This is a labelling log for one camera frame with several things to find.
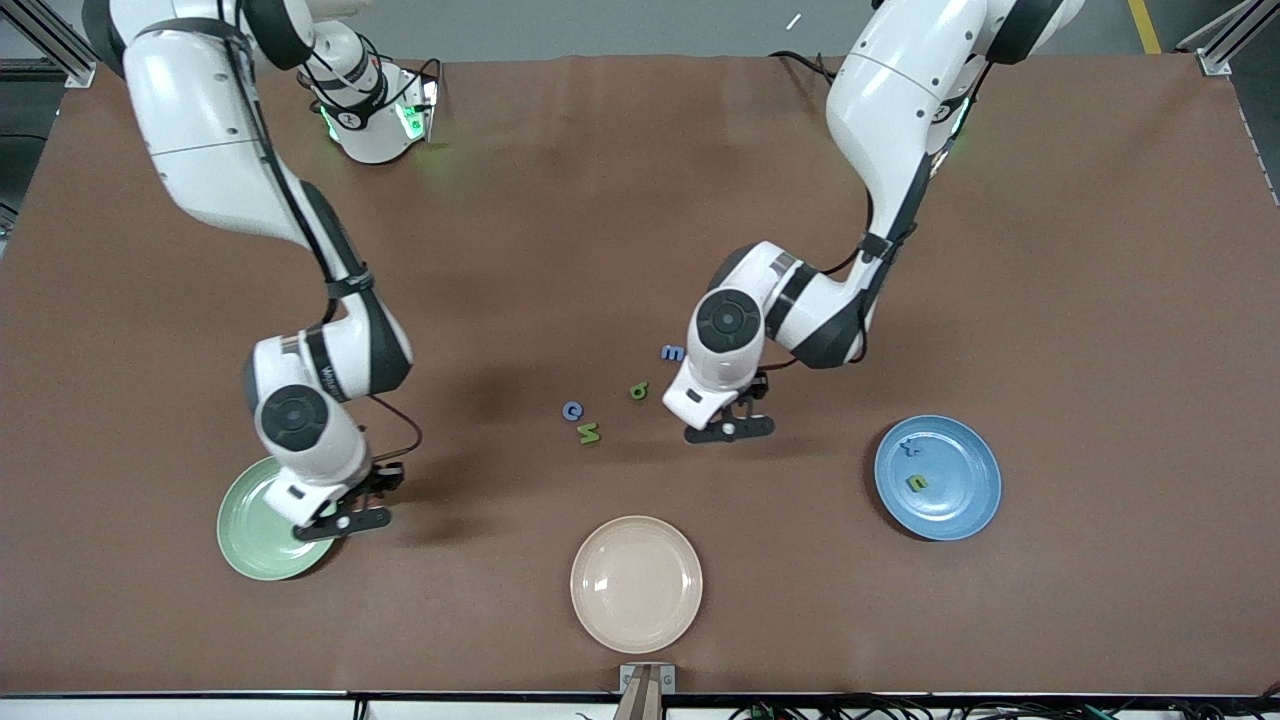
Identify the green round plate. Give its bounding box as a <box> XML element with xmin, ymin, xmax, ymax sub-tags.
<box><xmin>217</xmin><ymin>456</ymin><xmax>341</xmax><ymax>582</ymax></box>

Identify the brown table mat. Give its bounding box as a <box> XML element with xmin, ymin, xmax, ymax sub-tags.
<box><xmin>0</xmin><ymin>52</ymin><xmax>1280</xmax><ymax>698</ymax></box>

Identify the blue round plate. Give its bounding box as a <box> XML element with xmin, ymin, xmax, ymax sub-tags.
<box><xmin>874</xmin><ymin>415</ymin><xmax>1002</xmax><ymax>542</ymax></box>

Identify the beige round plate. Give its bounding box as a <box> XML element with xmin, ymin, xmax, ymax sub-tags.
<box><xmin>570</xmin><ymin>515</ymin><xmax>704</xmax><ymax>655</ymax></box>

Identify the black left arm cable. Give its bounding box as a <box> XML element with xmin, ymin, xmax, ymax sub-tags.
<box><xmin>765</xmin><ymin>55</ymin><xmax>996</xmax><ymax>371</ymax></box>

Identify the metal bracket with post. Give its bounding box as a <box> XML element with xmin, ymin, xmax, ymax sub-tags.
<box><xmin>618</xmin><ymin>663</ymin><xmax>677</xmax><ymax>720</ymax></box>

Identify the aluminium frame profile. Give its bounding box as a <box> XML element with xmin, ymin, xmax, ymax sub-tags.
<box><xmin>0</xmin><ymin>0</ymin><xmax>96</xmax><ymax>89</ymax></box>
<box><xmin>1178</xmin><ymin>0</ymin><xmax>1280</xmax><ymax>77</ymax></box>

